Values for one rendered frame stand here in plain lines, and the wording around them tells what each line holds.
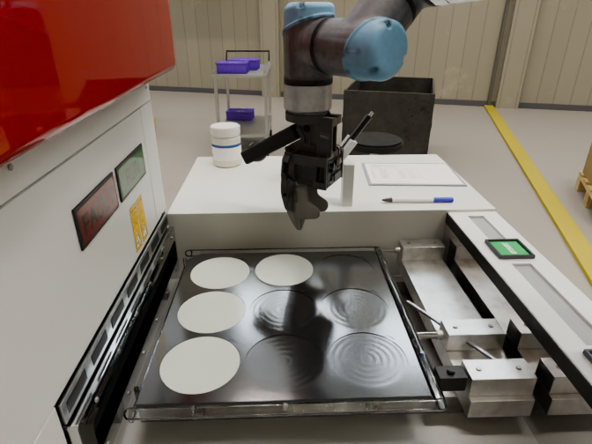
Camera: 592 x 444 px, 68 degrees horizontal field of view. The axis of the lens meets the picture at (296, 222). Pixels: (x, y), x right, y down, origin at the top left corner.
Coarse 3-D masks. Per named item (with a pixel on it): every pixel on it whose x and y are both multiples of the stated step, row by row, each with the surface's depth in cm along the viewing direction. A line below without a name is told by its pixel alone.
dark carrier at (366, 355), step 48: (192, 288) 71; (240, 288) 71; (288, 288) 71; (336, 288) 71; (384, 288) 71; (192, 336) 61; (240, 336) 61; (288, 336) 61; (336, 336) 61; (384, 336) 61; (144, 384) 53; (240, 384) 53; (288, 384) 53; (336, 384) 53; (384, 384) 53
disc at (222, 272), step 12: (204, 264) 78; (216, 264) 78; (228, 264) 78; (240, 264) 78; (192, 276) 74; (204, 276) 74; (216, 276) 74; (228, 276) 74; (240, 276) 74; (216, 288) 71
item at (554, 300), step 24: (456, 216) 82; (480, 216) 82; (480, 240) 73; (504, 264) 66; (528, 264) 67; (528, 288) 61; (552, 288) 61; (576, 288) 61; (552, 312) 56; (576, 312) 56; (552, 336) 52; (576, 336) 52; (576, 360) 48
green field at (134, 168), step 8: (136, 152) 64; (128, 160) 61; (136, 160) 64; (120, 168) 58; (128, 168) 61; (136, 168) 64; (144, 168) 68; (120, 176) 58; (128, 176) 61; (136, 176) 64; (128, 184) 60; (128, 192) 60
